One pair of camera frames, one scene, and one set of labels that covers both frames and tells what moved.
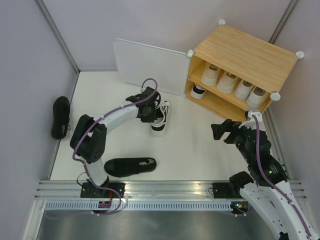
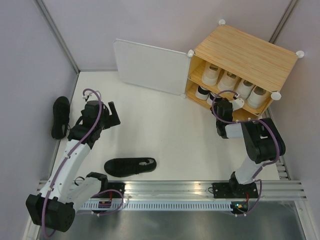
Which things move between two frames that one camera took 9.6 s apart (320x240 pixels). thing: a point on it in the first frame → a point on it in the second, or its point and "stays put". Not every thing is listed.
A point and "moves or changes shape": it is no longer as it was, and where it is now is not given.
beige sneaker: x=226 y=83 stays put
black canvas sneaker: x=124 y=167 stays put
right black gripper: x=228 y=125 → x=215 y=106
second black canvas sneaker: x=60 y=118 stays put
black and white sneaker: x=158 y=127 → x=210 y=99
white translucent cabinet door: x=137 y=62 stays put
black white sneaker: x=198 y=91 moves or changes shape
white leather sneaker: x=243 y=89 stays put
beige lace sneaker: x=210 y=75 stays put
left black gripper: x=152 y=118 → x=112 y=120
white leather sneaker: x=256 y=97 stays put
